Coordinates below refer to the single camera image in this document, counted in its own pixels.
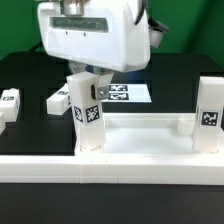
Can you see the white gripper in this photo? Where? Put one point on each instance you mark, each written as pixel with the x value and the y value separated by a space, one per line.
pixel 111 34

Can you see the white desk top tray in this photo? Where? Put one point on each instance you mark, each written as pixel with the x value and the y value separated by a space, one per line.
pixel 151 134

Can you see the white L-shaped fence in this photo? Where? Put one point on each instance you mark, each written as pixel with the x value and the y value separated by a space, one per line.
pixel 89 168

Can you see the white marker base plate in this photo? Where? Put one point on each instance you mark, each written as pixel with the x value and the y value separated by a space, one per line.
pixel 124 93

